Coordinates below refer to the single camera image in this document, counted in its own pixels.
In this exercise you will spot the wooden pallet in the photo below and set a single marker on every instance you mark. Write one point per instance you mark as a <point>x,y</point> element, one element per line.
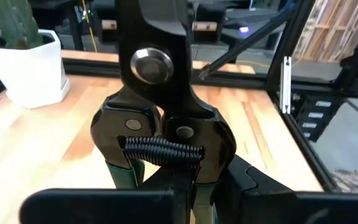
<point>331,28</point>

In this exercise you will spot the black table edge frame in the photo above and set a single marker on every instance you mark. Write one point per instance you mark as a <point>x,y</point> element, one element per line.
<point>89,67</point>

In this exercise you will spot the white hexagonal plant pot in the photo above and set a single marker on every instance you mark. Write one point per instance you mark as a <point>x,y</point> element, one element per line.
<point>30,74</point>

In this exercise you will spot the green cactus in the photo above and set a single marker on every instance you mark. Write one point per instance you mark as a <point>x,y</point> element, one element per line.
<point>14,21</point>

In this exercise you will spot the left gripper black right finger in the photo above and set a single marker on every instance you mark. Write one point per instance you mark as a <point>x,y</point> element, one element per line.
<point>238,180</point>

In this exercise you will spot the black vertical frame post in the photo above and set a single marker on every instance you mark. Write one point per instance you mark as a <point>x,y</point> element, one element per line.
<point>291,43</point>

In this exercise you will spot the wooden-topped black workstation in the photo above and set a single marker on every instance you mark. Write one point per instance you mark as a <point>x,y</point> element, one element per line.
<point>109,25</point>
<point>205,26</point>

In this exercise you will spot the white metal bracket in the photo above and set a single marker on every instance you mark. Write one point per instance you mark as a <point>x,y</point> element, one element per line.
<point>286,84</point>

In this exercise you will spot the black diagonal frame strut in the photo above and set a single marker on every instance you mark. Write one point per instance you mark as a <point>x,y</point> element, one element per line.
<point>247,42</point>

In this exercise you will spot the black power strip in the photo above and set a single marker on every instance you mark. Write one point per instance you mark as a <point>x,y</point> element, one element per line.
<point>319,115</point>

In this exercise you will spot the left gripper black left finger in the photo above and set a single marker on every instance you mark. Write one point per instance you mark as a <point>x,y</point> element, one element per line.
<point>183,189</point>

